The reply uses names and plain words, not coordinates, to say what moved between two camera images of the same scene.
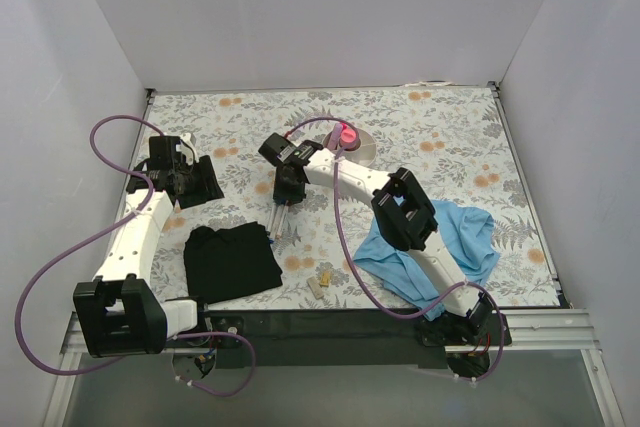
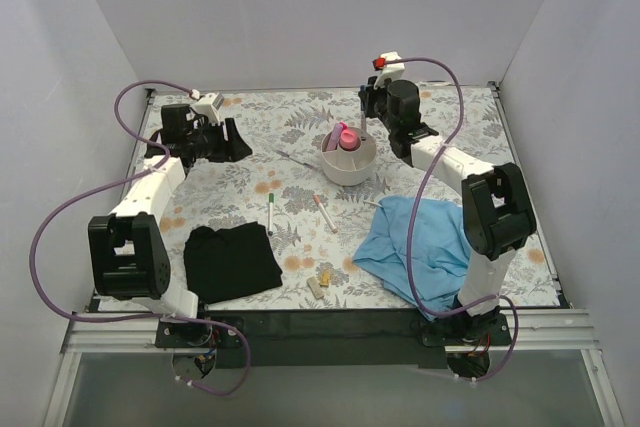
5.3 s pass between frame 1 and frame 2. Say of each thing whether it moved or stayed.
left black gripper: moved
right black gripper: moved
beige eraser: stayed
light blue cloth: stayed
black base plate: stayed
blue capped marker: moved
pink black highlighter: stayed
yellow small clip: stayed
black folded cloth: stayed
